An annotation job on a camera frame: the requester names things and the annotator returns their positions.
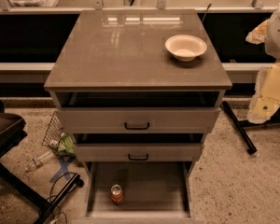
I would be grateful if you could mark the black middle drawer handle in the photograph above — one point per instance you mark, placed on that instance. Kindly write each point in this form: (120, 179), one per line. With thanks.
(138, 158)

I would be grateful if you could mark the black top drawer handle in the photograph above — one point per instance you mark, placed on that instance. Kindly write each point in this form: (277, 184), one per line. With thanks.
(129, 126)

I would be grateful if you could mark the green chip bag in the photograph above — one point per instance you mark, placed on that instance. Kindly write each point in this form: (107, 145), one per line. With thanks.
(63, 146)

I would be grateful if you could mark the white paper bowl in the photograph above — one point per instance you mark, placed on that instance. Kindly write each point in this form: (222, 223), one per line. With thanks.
(185, 48)

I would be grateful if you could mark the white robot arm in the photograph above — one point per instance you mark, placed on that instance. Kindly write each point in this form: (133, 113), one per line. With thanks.
(266, 100)

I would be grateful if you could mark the drawer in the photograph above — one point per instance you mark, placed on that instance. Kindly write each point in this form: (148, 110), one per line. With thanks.
(167, 112)
(154, 193)
(159, 146)

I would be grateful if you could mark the red coke can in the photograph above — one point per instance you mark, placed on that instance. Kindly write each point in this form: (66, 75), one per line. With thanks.
(117, 194)

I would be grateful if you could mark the black stand leg right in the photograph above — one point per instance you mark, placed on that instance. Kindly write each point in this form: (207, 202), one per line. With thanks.
(240, 125)

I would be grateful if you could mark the bottom drawer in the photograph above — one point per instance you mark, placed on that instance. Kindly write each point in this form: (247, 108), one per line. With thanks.
(154, 193)

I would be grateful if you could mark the black drawer handle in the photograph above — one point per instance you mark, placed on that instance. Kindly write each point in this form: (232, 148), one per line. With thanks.
(138, 158)
(129, 126)

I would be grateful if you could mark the top drawer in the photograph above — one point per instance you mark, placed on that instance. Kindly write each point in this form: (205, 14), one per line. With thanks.
(167, 112)

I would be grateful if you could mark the wire mesh basket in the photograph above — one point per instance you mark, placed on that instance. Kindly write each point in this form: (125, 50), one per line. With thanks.
(53, 132)

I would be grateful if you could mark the dark chair seat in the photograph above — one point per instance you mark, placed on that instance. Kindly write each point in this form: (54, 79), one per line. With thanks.
(11, 130)

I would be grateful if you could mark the black stand frame left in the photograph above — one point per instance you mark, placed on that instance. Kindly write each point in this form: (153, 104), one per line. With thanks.
(46, 206)

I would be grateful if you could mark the middle drawer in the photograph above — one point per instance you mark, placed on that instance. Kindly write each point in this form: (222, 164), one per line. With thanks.
(159, 146)

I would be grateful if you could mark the clear plastic bottle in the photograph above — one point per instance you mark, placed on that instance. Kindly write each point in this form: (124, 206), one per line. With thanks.
(39, 161)

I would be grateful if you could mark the grey drawer cabinet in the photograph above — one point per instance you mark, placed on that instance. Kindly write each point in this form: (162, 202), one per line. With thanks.
(124, 50)

